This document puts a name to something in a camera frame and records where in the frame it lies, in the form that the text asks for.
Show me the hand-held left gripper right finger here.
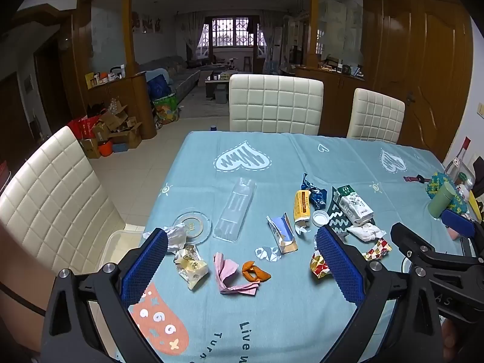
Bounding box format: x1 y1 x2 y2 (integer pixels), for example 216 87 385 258
315 225 444 363

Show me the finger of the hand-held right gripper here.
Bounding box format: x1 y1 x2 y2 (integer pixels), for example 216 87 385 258
391 222 454 273
440 209 484 258

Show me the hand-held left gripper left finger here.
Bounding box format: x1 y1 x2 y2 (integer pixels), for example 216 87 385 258
41 228 169 363

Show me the clear plastic bin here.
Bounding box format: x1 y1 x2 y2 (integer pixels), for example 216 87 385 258
85 228 146 273

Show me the white tissue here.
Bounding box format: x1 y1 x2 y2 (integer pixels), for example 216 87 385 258
347 222 386 243

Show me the person's right hand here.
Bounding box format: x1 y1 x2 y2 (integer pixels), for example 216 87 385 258
442 318 461 361

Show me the red checkered foil wrapper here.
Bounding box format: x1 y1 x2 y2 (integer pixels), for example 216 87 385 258
362 237 393 261
310 250 333 280

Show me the green cylinder bottle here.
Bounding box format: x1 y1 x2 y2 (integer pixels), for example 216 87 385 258
427 181 456 218

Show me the crumpled silver wrapper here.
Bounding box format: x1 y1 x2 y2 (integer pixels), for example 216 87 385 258
162 224 188 254

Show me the dark green zigzag wrapper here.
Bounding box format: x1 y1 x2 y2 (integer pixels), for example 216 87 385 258
326 197 377 240

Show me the cream snack wrapper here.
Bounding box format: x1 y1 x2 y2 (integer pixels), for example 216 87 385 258
174 244 210 291

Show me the green blue beaded pad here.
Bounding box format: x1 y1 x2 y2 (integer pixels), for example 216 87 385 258
424 172 467 212

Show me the blue printed tablecloth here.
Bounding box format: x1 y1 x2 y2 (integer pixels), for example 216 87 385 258
129 130 469 363

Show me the clear glass bottle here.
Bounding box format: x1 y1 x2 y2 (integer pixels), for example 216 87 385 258
444 138 471 176

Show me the white green milk carton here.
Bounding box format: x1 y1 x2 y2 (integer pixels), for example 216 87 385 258
332 185 375 225

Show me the torn blue white carton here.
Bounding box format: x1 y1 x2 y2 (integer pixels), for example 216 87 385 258
267 212 299 254

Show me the yellow packet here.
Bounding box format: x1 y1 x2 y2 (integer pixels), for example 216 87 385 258
294 190 312 235

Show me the small silver blue wrapper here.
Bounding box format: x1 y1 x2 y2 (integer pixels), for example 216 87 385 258
255 247 282 262

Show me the blue foil wrapper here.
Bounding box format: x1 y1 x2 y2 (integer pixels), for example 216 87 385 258
300 173 328 209

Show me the crumpled pink paper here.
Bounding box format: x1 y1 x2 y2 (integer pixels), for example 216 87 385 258
213 253 260 296

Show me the orange peel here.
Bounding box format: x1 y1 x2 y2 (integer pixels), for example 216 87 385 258
242 260 272 283

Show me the clear plastic blister tray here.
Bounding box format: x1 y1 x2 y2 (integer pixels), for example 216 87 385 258
212 178 258 243

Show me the cream quilted chair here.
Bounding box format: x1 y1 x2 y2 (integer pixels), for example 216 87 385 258
347 88 406 144
229 74 325 136
0 126 146 352

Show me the pile of cardboard boxes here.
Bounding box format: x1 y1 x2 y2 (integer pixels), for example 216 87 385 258
79 104 143 159

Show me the wooden door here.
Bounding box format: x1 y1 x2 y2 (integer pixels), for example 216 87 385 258
382 0 473 159

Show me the red paper bag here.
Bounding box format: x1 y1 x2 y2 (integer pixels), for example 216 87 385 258
68 116 101 140

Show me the colourful printed bag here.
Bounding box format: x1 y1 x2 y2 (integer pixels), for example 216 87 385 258
153 94 180 125

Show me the wooden sideboard cabinet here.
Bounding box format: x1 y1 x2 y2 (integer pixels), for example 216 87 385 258
295 66 365 137

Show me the wooden partition cabinet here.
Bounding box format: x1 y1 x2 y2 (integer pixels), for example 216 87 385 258
87 72 157 140

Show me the blue bag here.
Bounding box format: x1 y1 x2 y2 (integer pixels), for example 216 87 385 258
147 70 172 99

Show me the row of bottles and packets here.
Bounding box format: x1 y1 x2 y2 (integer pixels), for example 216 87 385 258
85 65 126 90

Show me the grey sofa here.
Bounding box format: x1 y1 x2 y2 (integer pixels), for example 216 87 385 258
138 55 201 103

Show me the low coffee table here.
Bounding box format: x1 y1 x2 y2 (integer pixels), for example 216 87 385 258
205 70 237 101

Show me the wooden column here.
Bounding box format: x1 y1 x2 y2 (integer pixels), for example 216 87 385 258
307 0 323 69
120 0 139 76

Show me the barred window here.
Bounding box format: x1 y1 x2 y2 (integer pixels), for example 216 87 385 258
204 17 265 50

